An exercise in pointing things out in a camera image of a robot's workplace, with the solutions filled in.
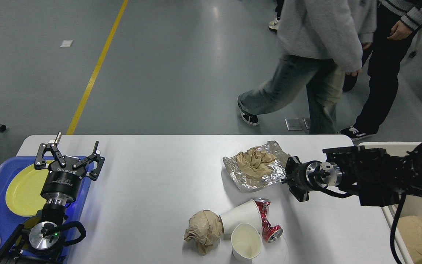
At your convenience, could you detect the aluminium foil sheet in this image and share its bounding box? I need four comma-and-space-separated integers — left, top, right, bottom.
222, 140, 289, 193

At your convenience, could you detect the white plastic bin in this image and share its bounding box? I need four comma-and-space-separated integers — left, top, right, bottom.
360, 142, 422, 264

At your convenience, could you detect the dark green mug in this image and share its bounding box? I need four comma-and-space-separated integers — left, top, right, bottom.
19, 216, 43, 241

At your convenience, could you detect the white sneakers person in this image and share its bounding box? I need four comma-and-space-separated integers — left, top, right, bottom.
268, 0, 284, 32

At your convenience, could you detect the crushed red can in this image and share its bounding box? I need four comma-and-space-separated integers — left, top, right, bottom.
252, 198, 283, 243

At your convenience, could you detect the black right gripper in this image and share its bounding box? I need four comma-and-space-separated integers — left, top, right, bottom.
281, 156, 321, 202

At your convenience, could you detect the white paper scrap on floor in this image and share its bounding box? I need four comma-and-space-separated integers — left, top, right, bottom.
60, 40, 74, 47

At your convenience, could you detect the person in black trousers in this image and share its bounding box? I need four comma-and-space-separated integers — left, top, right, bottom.
338, 0, 422, 140

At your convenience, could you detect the right floor outlet plate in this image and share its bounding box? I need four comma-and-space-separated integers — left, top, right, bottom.
303, 118, 311, 130

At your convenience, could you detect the upright white paper cup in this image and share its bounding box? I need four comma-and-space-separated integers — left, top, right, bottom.
231, 223, 262, 262

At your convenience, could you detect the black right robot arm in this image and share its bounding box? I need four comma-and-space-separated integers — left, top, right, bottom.
282, 142, 422, 264

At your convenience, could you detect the person in baggy jeans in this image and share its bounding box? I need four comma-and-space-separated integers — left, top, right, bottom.
237, 55, 345, 134

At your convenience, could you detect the yellow plate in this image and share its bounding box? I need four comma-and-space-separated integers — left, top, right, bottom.
5, 164, 47, 217

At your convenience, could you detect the brown paper bag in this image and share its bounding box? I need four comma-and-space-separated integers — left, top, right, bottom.
397, 216, 422, 264

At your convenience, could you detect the floor outlet plate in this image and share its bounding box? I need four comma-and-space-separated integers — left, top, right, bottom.
285, 118, 304, 131
303, 118, 311, 130

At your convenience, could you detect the left floor outlet plate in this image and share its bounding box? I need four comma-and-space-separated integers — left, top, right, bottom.
285, 118, 304, 131

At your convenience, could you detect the lying white paper cup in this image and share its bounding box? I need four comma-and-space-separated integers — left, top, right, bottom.
220, 199, 263, 234

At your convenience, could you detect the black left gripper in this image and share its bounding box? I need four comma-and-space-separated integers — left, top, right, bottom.
34, 132, 105, 204

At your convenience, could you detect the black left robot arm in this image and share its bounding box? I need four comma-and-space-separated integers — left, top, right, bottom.
0, 132, 105, 264

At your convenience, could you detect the brown paper ball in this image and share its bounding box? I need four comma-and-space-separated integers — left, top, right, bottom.
183, 210, 224, 256

